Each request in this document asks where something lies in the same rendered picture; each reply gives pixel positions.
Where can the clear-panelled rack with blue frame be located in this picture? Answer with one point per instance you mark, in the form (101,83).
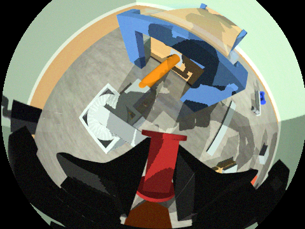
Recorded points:
(209,24)

